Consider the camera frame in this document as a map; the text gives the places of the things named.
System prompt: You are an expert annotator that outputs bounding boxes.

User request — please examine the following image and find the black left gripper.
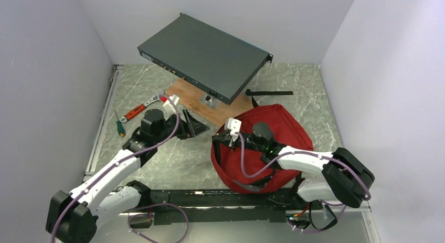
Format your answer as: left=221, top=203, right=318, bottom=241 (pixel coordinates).
left=154, top=108, right=209, bottom=143

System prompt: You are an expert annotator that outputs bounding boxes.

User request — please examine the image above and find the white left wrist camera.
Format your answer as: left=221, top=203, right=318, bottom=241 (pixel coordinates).
left=161, top=94, right=179, bottom=115

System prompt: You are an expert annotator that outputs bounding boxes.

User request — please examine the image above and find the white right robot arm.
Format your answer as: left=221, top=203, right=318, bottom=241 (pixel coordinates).
left=211, top=118, right=375, bottom=209

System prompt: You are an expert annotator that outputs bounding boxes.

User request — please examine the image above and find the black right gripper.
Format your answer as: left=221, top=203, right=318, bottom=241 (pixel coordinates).
left=212, top=131, right=265, bottom=152

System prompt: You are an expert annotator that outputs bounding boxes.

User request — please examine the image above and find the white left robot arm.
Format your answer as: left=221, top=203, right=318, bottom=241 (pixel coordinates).
left=45, top=109, right=209, bottom=242

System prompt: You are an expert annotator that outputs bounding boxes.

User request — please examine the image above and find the wooden base board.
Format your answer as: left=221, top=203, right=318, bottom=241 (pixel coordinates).
left=165, top=79, right=253, bottom=126

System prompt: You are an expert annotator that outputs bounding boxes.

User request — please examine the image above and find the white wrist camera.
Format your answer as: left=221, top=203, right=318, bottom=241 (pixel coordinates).
left=161, top=94, right=179, bottom=115
left=224, top=118, right=241, bottom=147

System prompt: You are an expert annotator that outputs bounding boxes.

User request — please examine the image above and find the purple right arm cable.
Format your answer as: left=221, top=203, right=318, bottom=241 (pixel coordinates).
left=238, top=132, right=372, bottom=234

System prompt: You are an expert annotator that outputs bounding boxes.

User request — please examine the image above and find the red handled adjustable wrench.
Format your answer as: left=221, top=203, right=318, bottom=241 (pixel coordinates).
left=119, top=90, right=165, bottom=123

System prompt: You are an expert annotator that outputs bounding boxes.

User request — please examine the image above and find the metal stand bracket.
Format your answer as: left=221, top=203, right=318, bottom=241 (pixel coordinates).
left=199, top=93, right=221, bottom=110

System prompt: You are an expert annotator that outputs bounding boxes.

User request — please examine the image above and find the green handled screwdriver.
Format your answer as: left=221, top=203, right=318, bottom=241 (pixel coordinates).
left=114, top=110, right=126, bottom=137

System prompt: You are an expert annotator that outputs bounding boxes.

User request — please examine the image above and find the red backpack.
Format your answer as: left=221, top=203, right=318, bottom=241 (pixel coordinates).
left=211, top=89, right=313, bottom=194

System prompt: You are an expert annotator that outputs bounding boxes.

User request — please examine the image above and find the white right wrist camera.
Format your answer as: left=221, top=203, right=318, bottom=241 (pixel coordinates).
left=224, top=118, right=241, bottom=147

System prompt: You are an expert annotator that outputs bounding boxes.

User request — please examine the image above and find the aluminium frame rail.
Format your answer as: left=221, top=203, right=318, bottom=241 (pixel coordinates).
left=82, top=65, right=124, bottom=183

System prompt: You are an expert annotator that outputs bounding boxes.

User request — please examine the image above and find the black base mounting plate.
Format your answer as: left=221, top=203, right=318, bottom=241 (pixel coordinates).
left=129, top=188, right=308, bottom=225

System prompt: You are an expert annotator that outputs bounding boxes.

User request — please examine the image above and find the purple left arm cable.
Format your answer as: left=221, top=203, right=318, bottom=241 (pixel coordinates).
left=50, top=94, right=181, bottom=243

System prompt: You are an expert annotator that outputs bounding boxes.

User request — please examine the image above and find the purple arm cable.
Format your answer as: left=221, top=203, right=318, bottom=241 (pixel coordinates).
left=50, top=94, right=181, bottom=243
left=238, top=132, right=372, bottom=234

